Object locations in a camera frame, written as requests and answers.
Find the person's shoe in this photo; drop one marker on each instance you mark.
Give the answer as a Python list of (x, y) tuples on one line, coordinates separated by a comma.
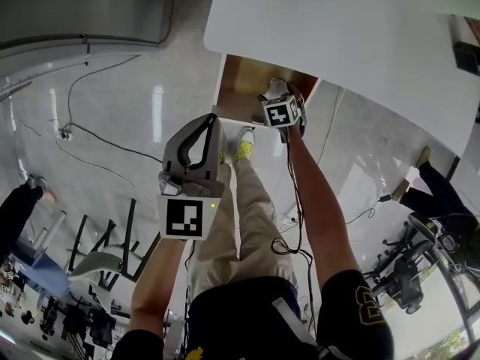
[(244, 144), (221, 155)]

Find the grey chair with black legs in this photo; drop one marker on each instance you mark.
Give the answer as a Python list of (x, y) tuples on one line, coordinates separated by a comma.
[(101, 261)]

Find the black office chair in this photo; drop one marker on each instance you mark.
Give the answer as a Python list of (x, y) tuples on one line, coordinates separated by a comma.
[(405, 272)]

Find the white desk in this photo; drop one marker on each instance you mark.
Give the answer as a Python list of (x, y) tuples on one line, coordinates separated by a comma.
[(337, 43)]

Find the person's left shoe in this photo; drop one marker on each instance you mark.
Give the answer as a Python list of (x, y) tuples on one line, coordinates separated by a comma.
[(221, 155)]

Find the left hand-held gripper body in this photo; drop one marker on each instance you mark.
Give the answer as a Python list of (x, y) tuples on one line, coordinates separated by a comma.
[(184, 218)]

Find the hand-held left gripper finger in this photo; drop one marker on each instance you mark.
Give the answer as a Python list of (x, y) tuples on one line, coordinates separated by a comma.
[(171, 152), (215, 156)]

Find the person's right shoe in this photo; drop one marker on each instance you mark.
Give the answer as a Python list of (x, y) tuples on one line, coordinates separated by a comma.
[(244, 144)]

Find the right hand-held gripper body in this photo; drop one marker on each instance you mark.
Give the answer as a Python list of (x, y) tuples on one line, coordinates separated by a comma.
[(279, 114)]

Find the grey metal cabinet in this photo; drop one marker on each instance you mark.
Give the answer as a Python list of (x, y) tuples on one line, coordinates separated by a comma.
[(82, 6)]

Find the person's right forearm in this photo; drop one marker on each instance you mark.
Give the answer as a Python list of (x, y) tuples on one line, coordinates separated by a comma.
[(322, 208)]

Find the white wooden drawer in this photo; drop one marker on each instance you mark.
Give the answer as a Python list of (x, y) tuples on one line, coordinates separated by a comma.
[(236, 96)]

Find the person's dark shirt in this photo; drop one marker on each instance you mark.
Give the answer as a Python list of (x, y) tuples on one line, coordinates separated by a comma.
[(243, 321)]

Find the person's left forearm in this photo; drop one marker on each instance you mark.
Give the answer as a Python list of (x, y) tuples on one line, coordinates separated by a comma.
[(157, 283)]

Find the white power strip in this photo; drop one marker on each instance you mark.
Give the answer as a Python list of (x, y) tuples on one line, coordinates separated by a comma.
[(66, 134)]

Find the blue box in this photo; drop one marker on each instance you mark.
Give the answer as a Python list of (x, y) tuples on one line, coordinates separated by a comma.
[(45, 272)]

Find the person's beige trousers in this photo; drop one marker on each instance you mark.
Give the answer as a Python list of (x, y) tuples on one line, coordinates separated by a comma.
[(247, 231)]

